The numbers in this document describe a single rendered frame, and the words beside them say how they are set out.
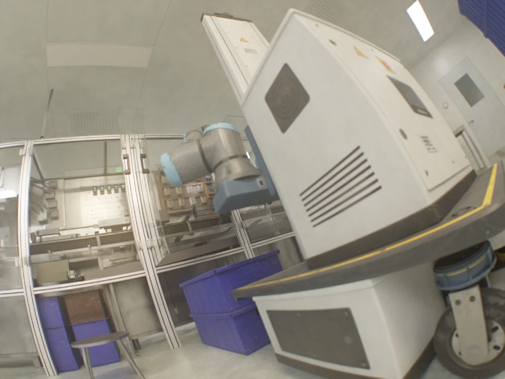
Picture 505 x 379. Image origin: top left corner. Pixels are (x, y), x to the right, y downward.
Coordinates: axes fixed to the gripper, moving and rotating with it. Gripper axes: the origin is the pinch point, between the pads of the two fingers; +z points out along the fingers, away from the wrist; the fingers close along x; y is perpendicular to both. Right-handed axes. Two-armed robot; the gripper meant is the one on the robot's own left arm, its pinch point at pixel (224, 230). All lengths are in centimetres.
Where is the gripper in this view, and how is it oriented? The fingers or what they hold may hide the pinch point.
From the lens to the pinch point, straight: 207.2
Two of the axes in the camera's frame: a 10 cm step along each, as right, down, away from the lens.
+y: -6.0, -3.0, 7.4
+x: -7.9, 1.4, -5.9
